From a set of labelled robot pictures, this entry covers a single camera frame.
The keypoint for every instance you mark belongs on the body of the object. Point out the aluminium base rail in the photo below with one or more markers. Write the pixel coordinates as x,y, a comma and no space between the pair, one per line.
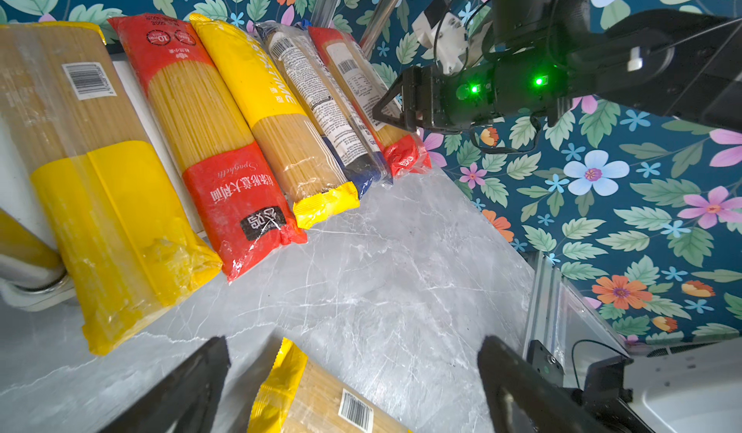
569,327

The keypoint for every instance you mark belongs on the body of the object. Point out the white two-tier shelf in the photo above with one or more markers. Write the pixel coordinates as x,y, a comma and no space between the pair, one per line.
33,276

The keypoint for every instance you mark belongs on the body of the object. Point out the white-label clear spaghetti pack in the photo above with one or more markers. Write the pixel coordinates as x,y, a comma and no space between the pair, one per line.
327,105

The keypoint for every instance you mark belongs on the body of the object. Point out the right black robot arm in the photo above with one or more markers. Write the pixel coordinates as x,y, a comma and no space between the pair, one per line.
540,55

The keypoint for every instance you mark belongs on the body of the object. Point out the narrow yellow spaghetti pack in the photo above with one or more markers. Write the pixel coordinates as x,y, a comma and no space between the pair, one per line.
304,167

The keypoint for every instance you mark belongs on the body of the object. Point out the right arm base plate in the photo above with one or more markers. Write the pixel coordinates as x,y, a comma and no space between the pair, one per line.
603,390

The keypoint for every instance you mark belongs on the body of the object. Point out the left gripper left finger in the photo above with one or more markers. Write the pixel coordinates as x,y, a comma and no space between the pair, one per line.
186,400

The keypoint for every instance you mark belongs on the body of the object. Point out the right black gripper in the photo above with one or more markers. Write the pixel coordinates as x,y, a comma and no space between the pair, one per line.
422,97

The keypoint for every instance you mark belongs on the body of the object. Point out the red-yellow labelled spaghetti pack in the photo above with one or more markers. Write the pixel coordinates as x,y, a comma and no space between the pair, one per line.
403,151

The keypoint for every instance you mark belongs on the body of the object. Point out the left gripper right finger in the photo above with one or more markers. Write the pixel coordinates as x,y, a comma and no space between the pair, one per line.
516,394

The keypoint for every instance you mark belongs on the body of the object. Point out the yellow-ended spaghetti pack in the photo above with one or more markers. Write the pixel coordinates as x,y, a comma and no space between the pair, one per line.
300,396

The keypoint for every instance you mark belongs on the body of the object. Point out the wide yellow spaghetti pack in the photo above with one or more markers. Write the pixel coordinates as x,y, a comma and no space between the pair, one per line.
119,224

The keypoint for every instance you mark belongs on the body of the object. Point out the red spaghetti pack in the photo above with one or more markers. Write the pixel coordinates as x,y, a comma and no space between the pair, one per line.
243,210

